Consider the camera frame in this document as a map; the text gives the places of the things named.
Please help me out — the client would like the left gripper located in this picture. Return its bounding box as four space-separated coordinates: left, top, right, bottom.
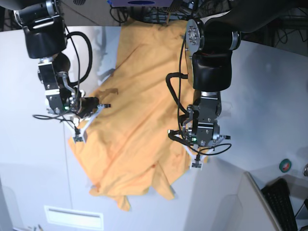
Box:
167 128 231 156

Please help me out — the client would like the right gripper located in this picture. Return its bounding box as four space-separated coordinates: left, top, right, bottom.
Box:
69 97 111 119

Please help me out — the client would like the orange yellow t-shirt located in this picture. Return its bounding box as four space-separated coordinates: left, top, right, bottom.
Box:
68 20 203 212

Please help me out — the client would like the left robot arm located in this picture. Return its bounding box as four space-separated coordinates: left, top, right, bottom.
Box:
166 0 308 156

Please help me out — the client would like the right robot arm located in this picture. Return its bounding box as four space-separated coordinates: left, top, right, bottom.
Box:
0 0 111 121

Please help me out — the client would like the white partition panel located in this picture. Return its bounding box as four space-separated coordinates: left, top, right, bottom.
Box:
184 158 281 231

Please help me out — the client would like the green tape roll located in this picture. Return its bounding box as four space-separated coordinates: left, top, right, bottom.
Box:
279 158 292 173

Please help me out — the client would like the black computer keyboard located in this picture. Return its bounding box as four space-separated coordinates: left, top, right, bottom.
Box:
261 178 298 231

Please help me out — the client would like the silver round knob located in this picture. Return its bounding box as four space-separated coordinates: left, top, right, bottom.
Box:
303 164 308 177

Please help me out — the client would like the white recessed table hatch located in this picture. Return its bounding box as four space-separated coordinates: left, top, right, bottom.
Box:
44 205 104 231

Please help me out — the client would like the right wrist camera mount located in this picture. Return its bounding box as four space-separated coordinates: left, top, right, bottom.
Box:
64 104 106 143

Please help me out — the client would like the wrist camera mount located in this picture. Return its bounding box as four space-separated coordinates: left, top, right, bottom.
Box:
64 104 106 143
173 134 224 170

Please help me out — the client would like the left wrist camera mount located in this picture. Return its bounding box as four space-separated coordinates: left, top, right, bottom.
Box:
173 134 224 170

